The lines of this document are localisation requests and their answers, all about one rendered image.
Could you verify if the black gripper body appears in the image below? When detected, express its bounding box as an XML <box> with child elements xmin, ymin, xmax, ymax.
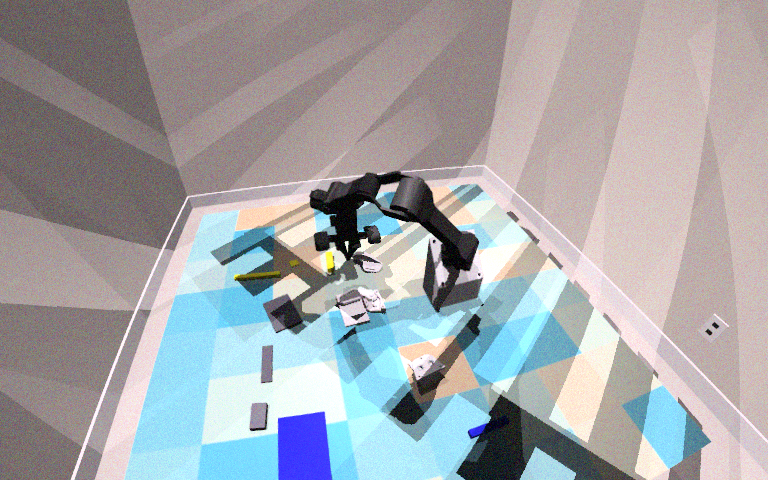
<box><xmin>314</xmin><ymin>218</ymin><xmax>381</xmax><ymax>252</ymax></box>

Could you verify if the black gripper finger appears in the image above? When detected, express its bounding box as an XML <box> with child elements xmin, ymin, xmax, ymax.
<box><xmin>335</xmin><ymin>245</ymin><xmax>348</xmax><ymax>261</ymax></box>
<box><xmin>347</xmin><ymin>241</ymin><xmax>361</xmax><ymax>261</ymax></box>

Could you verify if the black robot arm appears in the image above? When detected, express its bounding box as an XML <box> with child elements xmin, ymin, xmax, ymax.
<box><xmin>309</xmin><ymin>171</ymin><xmax>479</xmax><ymax>271</ymax></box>

